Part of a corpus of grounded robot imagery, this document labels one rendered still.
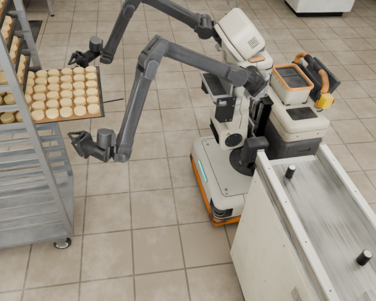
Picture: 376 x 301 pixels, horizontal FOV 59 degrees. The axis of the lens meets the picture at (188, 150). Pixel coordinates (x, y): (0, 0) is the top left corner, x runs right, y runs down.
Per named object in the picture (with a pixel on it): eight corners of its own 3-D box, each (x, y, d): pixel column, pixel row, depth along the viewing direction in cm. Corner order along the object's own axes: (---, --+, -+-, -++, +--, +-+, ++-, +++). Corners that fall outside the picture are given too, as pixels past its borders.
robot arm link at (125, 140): (162, 62, 118) (151, 54, 126) (147, 58, 115) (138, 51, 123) (129, 165, 134) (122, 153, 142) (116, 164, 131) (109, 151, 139)
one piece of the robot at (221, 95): (223, 91, 191) (228, 57, 176) (240, 121, 173) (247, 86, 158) (196, 93, 188) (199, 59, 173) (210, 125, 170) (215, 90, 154)
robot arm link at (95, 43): (109, 65, 185) (110, 54, 189) (112, 50, 175) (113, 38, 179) (87, 60, 181) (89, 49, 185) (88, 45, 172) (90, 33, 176)
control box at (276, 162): (307, 180, 157) (316, 160, 147) (259, 186, 152) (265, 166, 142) (303, 174, 159) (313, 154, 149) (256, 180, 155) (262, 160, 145)
